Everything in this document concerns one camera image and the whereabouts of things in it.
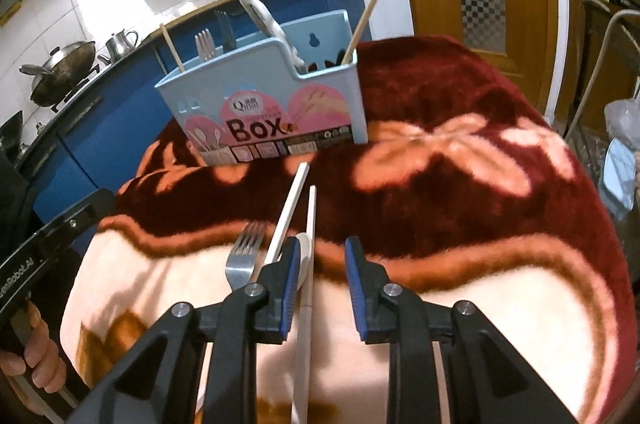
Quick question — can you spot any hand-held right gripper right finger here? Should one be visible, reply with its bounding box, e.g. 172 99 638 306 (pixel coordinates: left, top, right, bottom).
344 236 581 424

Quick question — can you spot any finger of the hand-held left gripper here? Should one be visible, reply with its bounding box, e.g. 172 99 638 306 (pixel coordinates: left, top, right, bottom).
37 188 117 251

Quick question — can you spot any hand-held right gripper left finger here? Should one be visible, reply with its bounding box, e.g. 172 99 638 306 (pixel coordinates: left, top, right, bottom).
65 238 302 424

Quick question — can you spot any white chopstick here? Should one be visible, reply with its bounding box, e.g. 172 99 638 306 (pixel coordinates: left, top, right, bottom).
290 185 318 424
262 162 311 265

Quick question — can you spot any white spoon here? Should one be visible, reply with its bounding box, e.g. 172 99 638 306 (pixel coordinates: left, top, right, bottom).
294 231 313 292

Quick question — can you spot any small steel fork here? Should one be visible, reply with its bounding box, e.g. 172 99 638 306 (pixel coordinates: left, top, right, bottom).
194 28 216 62
225 221 268 292

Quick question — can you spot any wooden chopstick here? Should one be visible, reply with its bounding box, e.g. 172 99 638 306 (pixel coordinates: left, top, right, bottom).
341 0 392 64
160 22 186 72

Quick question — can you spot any light blue utensil box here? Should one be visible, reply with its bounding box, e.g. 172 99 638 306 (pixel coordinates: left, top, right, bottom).
154 10 370 167

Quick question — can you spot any person's left hand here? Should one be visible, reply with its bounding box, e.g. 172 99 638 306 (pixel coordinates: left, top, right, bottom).
0 301 68 397

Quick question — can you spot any blue base cabinet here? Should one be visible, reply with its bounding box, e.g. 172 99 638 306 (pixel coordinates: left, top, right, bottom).
15 0 373 255

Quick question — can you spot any red floral printed blanket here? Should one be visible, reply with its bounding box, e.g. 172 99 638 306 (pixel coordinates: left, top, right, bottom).
60 34 636 424

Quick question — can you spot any dark wok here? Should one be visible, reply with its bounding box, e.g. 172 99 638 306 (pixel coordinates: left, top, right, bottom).
0 110 25 155

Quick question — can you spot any gas stove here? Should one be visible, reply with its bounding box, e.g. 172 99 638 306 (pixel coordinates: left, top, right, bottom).
50 68 108 115

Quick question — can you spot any steel wok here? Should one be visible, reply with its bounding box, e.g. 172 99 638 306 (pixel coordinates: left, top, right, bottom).
20 41 97 107

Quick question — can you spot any steel kettle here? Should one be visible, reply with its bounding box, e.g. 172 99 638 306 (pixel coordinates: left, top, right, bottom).
97 30 140 63

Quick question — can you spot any pale blue plastic item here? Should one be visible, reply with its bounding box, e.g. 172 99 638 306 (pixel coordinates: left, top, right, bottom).
602 139 640 212

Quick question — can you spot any clear plastic bag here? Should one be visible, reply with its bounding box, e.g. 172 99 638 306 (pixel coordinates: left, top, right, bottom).
604 98 640 142

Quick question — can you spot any beige cable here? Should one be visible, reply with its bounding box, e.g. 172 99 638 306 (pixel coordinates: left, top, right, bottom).
565 10 640 139

